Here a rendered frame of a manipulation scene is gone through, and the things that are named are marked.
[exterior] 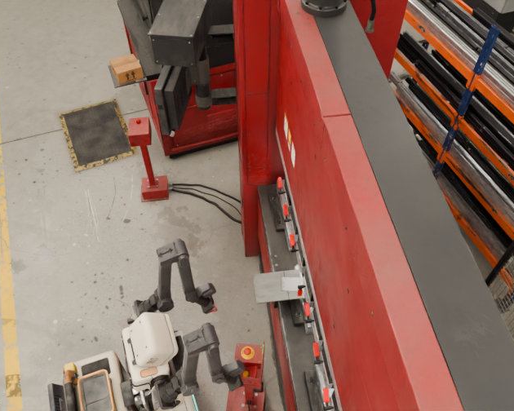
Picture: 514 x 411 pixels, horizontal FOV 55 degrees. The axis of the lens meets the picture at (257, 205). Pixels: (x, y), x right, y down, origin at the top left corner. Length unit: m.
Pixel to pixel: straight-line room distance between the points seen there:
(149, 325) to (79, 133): 3.30
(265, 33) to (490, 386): 1.93
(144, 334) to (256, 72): 1.45
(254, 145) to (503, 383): 2.18
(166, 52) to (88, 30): 4.00
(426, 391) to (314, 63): 1.23
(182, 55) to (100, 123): 2.62
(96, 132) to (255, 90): 2.73
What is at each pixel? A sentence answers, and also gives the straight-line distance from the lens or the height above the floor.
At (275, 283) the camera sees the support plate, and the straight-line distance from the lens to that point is 2.79.
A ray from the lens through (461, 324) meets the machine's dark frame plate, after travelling 1.33.
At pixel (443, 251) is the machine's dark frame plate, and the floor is 2.30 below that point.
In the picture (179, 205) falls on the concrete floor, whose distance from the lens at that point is 4.44.
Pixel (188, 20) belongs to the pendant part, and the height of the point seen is 1.95.
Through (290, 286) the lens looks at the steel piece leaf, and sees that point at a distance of 2.78.
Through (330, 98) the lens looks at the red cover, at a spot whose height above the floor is 2.30.
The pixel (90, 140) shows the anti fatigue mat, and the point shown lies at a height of 0.01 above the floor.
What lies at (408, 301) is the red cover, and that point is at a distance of 1.32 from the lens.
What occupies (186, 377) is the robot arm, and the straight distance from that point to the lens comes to 2.22.
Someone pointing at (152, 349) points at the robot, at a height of 1.38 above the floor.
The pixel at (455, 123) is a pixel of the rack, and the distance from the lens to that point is 3.91.
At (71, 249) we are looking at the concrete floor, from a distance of 4.39.
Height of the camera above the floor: 3.42
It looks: 51 degrees down
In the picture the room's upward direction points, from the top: straight up
